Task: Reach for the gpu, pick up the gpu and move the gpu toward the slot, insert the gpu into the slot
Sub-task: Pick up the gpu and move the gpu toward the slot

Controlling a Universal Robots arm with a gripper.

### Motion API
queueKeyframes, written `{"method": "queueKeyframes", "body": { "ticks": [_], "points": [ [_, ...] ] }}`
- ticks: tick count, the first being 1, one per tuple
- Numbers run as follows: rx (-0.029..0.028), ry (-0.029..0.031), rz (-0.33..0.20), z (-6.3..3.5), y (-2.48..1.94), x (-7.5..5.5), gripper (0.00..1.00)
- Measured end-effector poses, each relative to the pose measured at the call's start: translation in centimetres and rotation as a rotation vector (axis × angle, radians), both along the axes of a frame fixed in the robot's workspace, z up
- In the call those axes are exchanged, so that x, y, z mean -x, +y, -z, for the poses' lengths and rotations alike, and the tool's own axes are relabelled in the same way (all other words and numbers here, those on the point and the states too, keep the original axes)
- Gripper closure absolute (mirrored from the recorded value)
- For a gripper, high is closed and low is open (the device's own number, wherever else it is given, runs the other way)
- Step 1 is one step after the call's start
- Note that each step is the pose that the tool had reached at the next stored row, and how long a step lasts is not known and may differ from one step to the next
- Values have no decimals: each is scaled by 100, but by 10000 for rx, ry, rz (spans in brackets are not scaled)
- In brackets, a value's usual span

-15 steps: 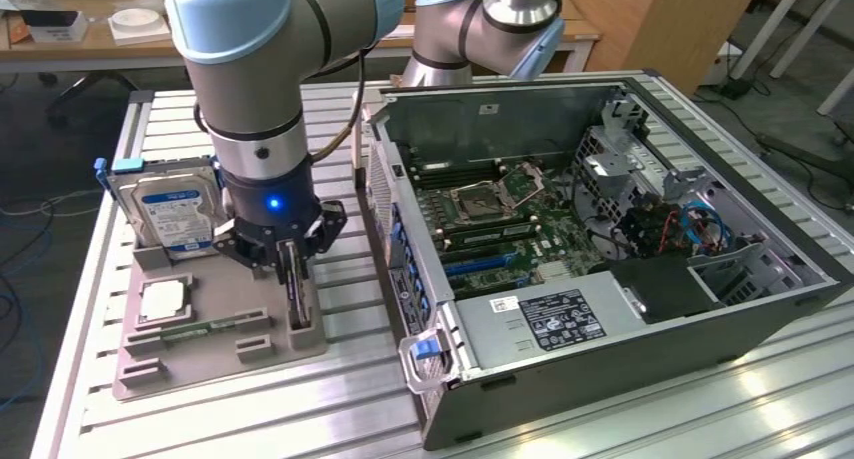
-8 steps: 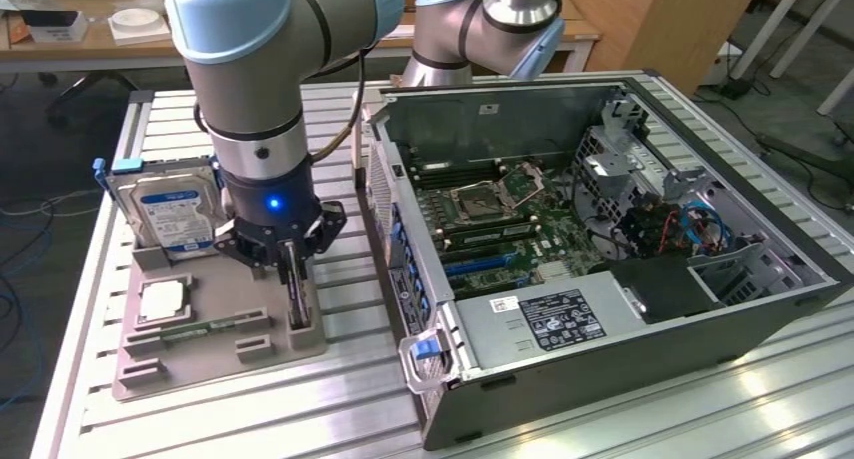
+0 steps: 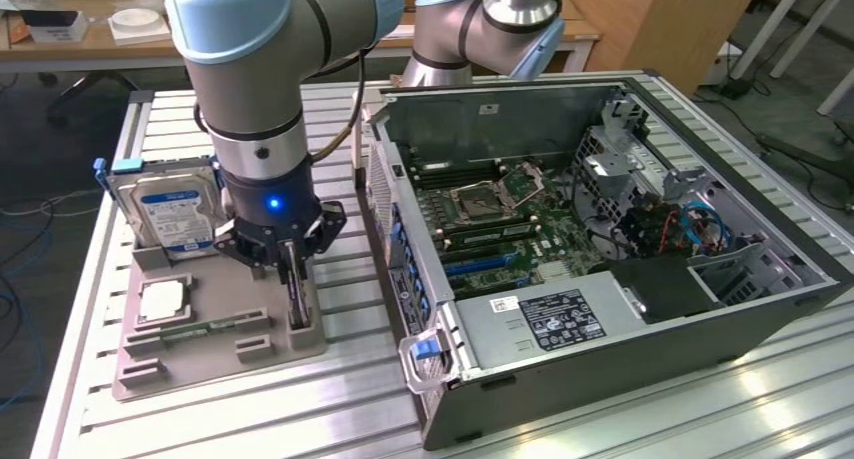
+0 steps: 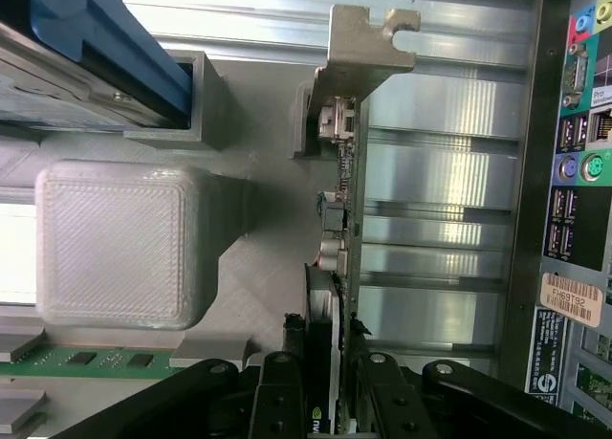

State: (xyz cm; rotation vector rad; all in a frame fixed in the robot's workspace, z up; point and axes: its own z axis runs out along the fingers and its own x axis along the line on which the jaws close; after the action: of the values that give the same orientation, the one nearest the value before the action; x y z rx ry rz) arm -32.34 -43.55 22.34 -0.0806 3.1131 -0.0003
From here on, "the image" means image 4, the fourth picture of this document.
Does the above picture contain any green RAM stick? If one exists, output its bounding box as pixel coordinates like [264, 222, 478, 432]
[0, 344, 174, 377]

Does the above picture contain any open black PC case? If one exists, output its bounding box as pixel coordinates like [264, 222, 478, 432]
[514, 0, 612, 439]

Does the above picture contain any grey parts rack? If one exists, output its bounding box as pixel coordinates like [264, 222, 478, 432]
[0, 49, 331, 435]

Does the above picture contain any hard disk in blue carrier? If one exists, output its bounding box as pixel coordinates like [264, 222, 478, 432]
[0, 0, 198, 135]

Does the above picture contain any barcode service tag sticker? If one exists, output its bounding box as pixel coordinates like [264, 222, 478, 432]
[538, 271, 603, 328]

